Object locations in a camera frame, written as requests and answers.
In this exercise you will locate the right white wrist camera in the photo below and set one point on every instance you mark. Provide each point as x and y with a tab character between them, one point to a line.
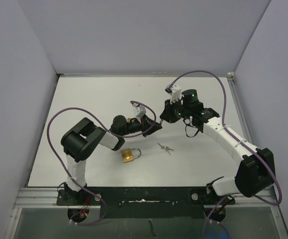
175	93

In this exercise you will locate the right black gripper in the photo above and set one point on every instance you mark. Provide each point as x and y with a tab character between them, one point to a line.
167	114

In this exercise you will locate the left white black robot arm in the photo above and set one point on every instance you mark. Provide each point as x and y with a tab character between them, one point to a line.
81	140

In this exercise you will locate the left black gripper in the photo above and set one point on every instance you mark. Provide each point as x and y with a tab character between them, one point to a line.
146	124

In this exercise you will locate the silver key bunch on table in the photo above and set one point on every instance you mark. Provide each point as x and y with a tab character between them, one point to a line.
166	148

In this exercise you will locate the aluminium frame rail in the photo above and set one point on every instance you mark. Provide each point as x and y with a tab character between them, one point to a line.
276	211

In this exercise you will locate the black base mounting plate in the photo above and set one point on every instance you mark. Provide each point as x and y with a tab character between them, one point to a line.
144	203

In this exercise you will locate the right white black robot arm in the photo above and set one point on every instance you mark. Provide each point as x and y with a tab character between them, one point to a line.
256	166

